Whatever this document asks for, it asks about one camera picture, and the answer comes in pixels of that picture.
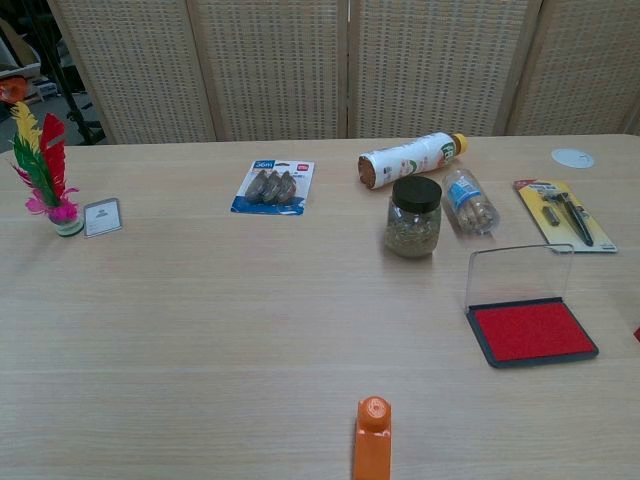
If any red box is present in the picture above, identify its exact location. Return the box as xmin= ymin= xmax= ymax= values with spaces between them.
xmin=464 ymin=243 xmax=600 ymax=370

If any blue hooks blister pack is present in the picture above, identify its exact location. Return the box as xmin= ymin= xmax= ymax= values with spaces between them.
xmin=230 ymin=159 xmax=316 ymax=216

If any glass jar with black lid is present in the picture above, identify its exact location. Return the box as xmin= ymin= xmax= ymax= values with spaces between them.
xmin=383 ymin=175 xmax=443 ymax=259

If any white bottle with orange cap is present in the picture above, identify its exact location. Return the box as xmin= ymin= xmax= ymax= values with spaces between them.
xmin=357 ymin=132 xmax=470 ymax=191

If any clear plastic tube container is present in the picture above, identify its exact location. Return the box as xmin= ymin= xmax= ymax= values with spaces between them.
xmin=441 ymin=168 xmax=501 ymax=236

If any wooden rattan folding screen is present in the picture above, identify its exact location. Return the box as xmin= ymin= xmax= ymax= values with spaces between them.
xmin=47 ymin=0 xmax=640 ymax=146

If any orange plastic stamp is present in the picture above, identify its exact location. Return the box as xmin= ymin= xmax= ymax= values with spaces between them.
xmin=352 ymin=396 xmax=392 ymax=480

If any white card in clear holder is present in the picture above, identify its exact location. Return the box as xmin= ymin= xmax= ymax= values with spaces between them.
xmin=82 ymin=197 xmax=124 ymax=239

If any yellow razor blister pack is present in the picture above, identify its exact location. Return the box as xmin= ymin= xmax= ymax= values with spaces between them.
xmin=512 ymin=178 xmax=618 ymax=254

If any colourful feather shuttlecock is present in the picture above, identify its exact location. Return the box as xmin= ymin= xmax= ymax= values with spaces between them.
xmin=9 ymin=99 xmax=82 ymax=238

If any round white table grommet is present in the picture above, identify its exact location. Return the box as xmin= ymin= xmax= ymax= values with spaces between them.
xmin=551 ymin=147 xmax=597 ymax=170

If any black tripod stand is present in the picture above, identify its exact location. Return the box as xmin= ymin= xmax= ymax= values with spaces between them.
xmin=29 ymin=0 xmax=106 ymax=146

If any small orange background object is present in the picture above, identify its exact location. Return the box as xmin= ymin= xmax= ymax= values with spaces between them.
xmin=0 ymin=77 xmax=26 ymax=104

